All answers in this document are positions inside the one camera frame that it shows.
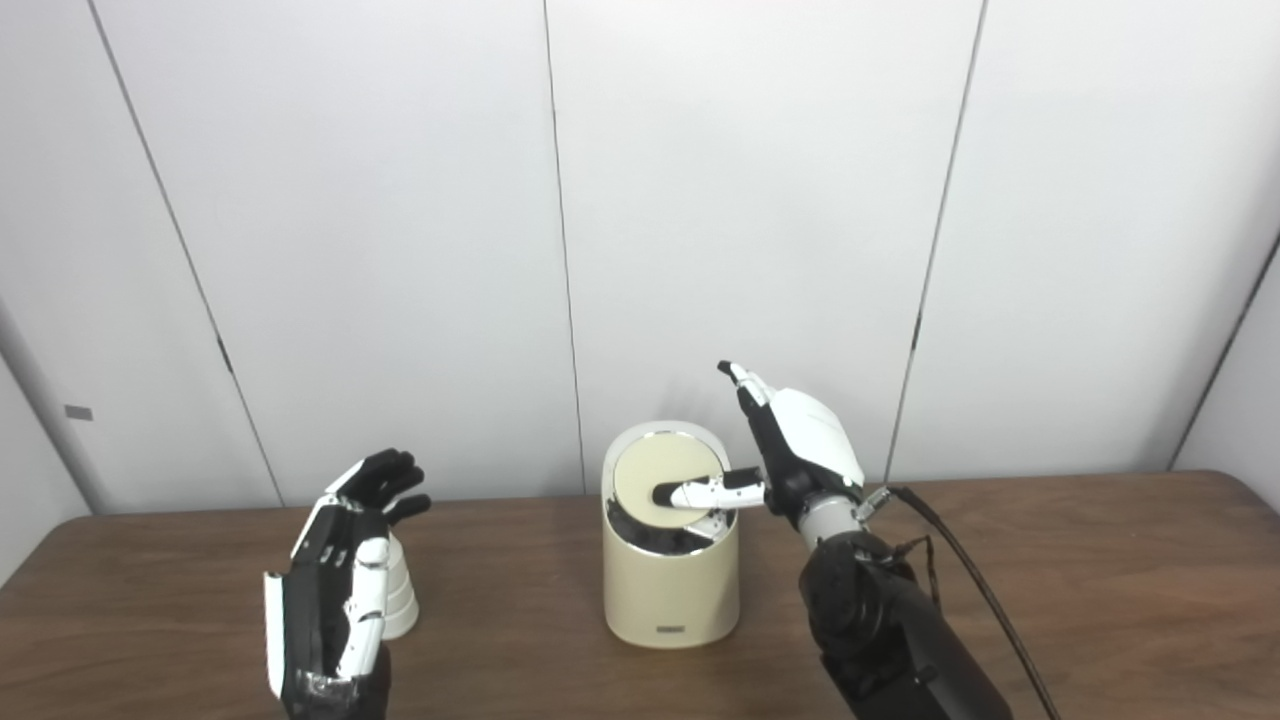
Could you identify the small white plastic bottle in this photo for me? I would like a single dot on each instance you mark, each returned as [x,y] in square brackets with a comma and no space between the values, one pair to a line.
[403,600]

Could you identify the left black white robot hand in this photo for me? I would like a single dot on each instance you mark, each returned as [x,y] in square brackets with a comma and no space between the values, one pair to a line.
[310,620]

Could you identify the round cream bin lid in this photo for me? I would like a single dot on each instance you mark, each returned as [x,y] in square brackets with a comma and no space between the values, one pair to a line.
[650,465]

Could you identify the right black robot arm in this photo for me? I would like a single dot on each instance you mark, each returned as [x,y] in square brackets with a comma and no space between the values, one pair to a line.
[880,630]

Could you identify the cream-colored cylindrical bin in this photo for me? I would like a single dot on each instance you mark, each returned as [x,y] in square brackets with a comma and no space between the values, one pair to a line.
[670,590]

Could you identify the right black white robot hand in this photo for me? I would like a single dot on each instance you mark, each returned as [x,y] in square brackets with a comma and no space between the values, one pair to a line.
[810,440]

